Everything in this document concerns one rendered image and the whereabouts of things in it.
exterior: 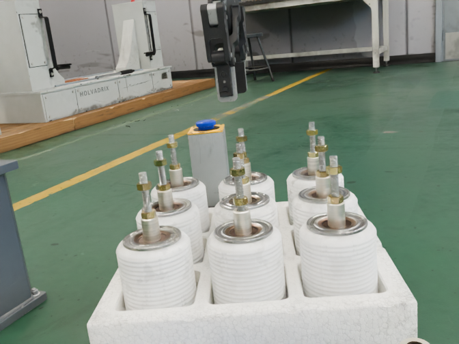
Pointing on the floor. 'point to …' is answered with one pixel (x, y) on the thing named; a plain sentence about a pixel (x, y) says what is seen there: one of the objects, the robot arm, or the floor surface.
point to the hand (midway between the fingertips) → (232, 85)
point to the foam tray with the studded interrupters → (265, 310)
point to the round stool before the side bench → (252, 56)
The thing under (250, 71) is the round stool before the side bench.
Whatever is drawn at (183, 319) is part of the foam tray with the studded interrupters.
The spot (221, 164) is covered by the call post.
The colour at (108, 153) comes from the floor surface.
